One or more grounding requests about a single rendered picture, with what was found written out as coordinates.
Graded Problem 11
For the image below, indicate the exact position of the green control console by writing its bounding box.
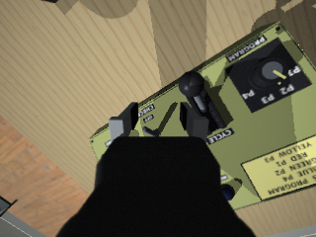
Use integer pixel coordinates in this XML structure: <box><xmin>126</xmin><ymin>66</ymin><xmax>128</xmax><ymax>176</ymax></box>
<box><xmin>129</xmin><ymin>21</ymin><xmax>316</xmax><ymax>210</ymax></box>

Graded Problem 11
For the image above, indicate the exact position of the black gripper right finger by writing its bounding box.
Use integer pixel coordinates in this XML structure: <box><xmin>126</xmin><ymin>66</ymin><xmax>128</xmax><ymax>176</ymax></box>
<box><xmin>180</xmin><ymin>102</ymin><xmax>209</xmax><ymax>143</ymax></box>

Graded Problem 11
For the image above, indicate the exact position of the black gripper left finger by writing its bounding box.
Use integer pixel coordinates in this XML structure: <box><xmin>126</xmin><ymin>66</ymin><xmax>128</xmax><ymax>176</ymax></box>
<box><xmin>109</xmin><ymin>102</ymin><xmax>139</xmax><ymax>143</ymax></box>

